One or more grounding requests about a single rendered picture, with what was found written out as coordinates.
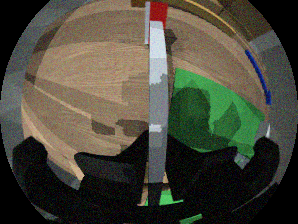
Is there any green putting mat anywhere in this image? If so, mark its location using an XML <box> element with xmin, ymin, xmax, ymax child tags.
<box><xmin>168</xmin><ymin>67</ymin><xmax>265</xmax><ymax>160</ymax></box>

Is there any wooden mallet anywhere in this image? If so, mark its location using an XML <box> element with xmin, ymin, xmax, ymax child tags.
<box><xmin>130</xmin><ymin>0</ymin><xmax>237</xmax><ymax>37</ymax></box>

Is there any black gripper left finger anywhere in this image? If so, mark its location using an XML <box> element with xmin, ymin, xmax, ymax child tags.
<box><xmin>74</xmin><ymin>131</ymin><xmax>149</xmax><ymax>205</ymax></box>

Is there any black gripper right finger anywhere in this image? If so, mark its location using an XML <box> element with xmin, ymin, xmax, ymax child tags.
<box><xmin>165</xmin><ymin>135</ymin><xmax>238</xmax><ymax>201</ymax></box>

